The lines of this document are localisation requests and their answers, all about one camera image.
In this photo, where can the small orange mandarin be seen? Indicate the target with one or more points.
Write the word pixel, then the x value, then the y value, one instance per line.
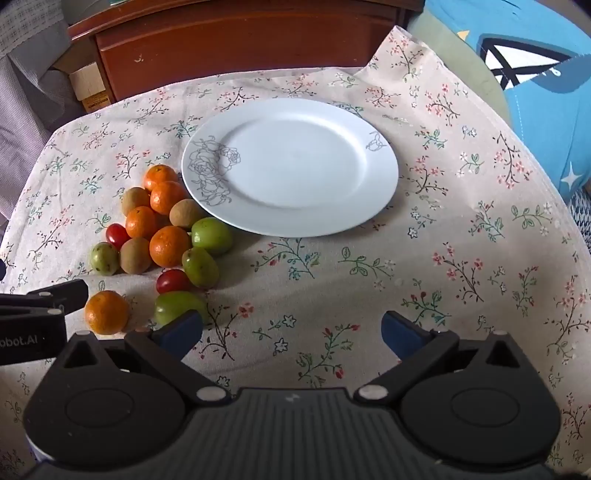
pixel 106 312
pixel 168 198
pixel 170 247
pixel 141 221
pixel 160 177

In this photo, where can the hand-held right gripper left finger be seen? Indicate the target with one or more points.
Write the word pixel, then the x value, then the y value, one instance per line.
pixel 182 332

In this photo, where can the floral beige tablecloth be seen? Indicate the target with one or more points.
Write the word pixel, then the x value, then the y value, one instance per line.
pixel 323 286

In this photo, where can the white plate with flower outline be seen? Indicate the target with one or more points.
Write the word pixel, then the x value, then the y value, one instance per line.
pixel 295 170

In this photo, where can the pale green cushion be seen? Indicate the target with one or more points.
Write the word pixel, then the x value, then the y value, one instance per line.
pixel 461 60

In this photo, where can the red cherry tomato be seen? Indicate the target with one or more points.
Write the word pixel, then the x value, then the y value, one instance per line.
pixel 117 234
pixel 171 280

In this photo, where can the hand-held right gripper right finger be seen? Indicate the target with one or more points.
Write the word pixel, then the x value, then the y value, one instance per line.
pixel 401 333

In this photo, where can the brown kiwi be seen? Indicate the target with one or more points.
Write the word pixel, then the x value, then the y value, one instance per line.
pixel 135 255
pixel 184 213
pixel 134 198

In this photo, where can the spotted green jujube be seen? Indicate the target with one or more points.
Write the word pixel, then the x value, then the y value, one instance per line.
pixel 105 258

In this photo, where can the cardboard box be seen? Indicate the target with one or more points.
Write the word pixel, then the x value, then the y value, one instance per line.
pixel 90 85

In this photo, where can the grey checked cloth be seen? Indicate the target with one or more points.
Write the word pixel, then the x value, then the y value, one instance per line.
pixel 27 92

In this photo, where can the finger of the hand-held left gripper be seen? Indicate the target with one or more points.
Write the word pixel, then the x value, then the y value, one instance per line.
pixel 60 290

